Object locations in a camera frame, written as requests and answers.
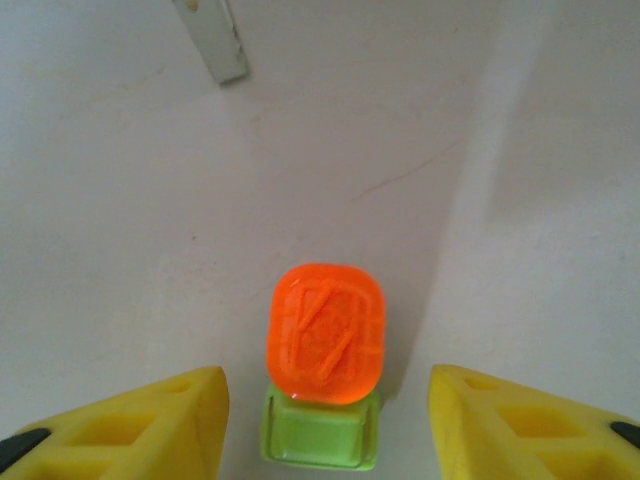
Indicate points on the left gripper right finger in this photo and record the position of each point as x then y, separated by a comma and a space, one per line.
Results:
510, 430

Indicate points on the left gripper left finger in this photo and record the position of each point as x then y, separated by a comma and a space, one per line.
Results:
140, 430

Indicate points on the orange-top green toy truck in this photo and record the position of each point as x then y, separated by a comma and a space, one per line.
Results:
325, 330

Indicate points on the wooden two-tier shelf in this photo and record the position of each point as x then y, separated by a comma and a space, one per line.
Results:
220, 50

